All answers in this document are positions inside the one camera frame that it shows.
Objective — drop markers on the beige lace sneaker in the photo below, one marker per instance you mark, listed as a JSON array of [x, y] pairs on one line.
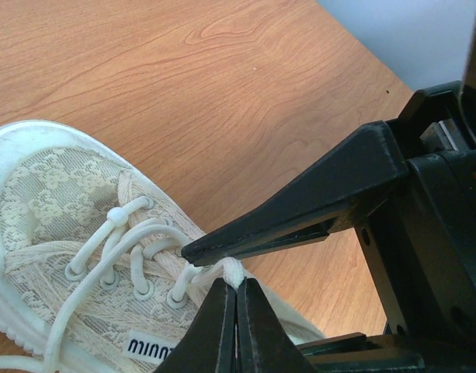
[[58, 184]]

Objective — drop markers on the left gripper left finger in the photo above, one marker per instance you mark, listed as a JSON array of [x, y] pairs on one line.
[[209, 344]]

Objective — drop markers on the white shoelace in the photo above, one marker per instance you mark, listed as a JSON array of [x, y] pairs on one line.
[[119, 240]]

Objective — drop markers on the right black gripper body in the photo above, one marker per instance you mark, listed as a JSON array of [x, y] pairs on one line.
[[408, 188]]

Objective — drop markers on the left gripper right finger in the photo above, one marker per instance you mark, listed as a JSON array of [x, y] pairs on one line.
[[263, 345]]

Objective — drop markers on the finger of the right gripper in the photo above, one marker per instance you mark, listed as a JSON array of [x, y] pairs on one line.
[[311, 202]]

